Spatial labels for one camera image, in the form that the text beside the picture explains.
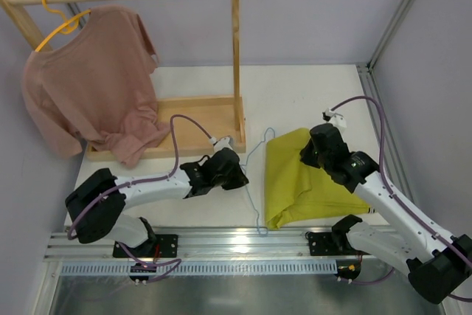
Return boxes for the yellow-green trousers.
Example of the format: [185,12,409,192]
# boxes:
[264,128,375,229]

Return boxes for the light blue wire hanger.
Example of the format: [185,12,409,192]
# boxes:
[218,127,276,237]

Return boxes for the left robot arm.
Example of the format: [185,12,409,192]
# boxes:
[65,148,249,252]

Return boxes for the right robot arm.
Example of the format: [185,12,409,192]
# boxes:
[300,123,471,304]

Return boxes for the yellow plastic hanger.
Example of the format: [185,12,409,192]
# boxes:
[35,0,91,52]

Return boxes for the wooden clothes rack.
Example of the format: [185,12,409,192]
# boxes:
[1,0,246,153]

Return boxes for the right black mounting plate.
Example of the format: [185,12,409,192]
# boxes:
[305,232,366,256]

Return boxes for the black mounting plate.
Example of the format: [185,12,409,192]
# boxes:
[305,232,366,256]
[126,234,178,258]

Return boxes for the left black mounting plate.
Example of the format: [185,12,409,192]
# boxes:
[126,234,178,258]

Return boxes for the pink t-shirt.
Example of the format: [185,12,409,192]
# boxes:
[22,5,170,167]

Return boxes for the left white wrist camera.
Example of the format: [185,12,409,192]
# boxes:
[209,136,233,153]

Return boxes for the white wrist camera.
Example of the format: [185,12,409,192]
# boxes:
[209,136,233,153]
[322,108,347,133]

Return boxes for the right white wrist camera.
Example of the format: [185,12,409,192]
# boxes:
[322,108,347,133]

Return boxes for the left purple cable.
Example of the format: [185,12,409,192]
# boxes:
[67,114,218,283]

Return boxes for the aluminium frame profile right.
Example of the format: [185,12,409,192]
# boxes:
[356,0,416,198]

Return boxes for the slotted cable duct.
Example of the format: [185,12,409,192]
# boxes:
[60,259,338,277]

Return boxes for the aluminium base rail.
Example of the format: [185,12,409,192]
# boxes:
[43,226,447,261]

